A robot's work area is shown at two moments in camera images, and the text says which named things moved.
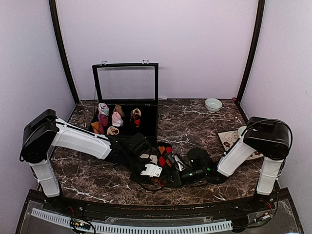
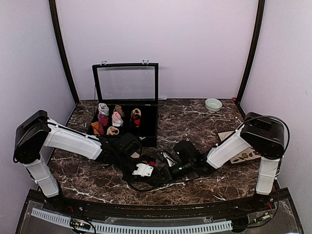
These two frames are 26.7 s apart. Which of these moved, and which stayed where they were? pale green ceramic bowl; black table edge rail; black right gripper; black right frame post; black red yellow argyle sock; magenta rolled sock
Moved: black right gripper; black red yellow argyle sock
Stayed: pale green ceramic bowl; black table edge rail; black right frame post; magenta rolled sock
